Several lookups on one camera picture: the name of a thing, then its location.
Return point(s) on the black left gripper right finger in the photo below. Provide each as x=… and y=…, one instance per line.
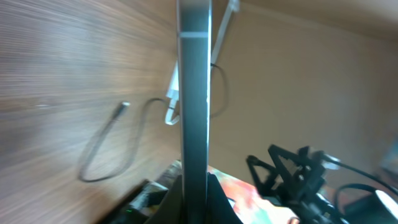
x=219, y=210

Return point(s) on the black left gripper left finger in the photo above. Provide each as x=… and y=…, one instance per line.
x=170, y=210

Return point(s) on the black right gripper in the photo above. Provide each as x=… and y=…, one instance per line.
x=302, y=177

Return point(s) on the Galaxy smartphone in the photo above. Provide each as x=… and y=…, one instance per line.
x=194, y=22

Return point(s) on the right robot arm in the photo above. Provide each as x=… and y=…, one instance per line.
x=358, y=203

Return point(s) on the white power strip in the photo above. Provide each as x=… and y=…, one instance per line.
x=173, y=91

